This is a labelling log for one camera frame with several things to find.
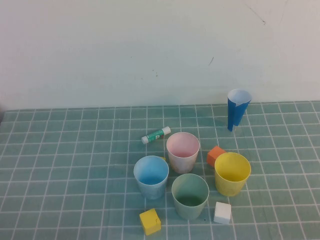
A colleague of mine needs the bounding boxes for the blue plastic cup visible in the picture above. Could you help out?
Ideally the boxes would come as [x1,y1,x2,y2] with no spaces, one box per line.
[133,155,170,200]

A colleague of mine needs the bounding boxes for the orange foam cube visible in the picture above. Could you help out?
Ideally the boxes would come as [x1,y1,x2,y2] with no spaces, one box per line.
[206,145,227,166]

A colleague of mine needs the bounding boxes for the green grid tablecloth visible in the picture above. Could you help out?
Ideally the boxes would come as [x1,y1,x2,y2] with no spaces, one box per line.
[0,100,320,240]

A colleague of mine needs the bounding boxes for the white foam cube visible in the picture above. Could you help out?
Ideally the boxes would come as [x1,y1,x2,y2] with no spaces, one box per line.
[213,201,232,225]

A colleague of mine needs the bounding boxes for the yellow plastic cup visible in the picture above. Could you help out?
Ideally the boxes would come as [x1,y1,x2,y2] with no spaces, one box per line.
[214,152,252,198]

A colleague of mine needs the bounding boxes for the notched yellow foam cube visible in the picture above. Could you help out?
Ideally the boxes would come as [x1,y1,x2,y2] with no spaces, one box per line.
[139,208,162,236]

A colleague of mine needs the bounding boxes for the green and white glue stick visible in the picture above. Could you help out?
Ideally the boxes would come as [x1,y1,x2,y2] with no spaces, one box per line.
[141,126,172,145]

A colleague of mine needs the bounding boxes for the pink plastic cup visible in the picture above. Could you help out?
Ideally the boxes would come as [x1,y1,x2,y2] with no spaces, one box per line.
[166,132,201,175]

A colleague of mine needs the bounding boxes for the green plastic cup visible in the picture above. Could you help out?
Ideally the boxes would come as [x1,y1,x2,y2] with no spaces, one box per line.
[171,173,210,221]

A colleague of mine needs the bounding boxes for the blue paper cone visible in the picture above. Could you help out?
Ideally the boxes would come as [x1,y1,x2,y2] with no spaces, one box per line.
[227,88,253,132]

